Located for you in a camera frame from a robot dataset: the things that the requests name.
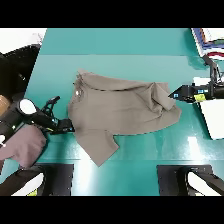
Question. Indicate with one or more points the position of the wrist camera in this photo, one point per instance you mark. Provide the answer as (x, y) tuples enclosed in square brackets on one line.
[(50, 104), (213, 71)]

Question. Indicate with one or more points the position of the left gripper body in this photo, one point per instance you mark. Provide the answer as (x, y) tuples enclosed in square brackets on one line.
[(64, 125)]

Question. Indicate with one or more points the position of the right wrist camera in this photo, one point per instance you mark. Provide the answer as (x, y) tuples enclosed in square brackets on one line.
[(213, 71)]

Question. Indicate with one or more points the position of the mauve garment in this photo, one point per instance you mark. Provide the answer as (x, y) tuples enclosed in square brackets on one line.
[(21, 146)]

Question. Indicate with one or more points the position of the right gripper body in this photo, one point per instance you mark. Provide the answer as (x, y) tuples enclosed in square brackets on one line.
[(188, 93)]

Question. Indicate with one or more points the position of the heap of clothes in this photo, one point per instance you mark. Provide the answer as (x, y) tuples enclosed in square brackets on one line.
[(210, 41)]

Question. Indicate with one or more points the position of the brown T-shirt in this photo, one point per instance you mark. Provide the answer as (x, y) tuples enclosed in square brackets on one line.
[(123, 106)]

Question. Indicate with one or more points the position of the white garment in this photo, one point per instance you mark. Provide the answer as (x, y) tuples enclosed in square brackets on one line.
[(213, 116)]

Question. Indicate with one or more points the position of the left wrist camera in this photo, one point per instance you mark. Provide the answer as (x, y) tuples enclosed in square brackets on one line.
[(50, 104)]

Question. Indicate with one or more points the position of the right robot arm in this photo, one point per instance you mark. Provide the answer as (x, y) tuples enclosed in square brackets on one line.
[(215, 92)]

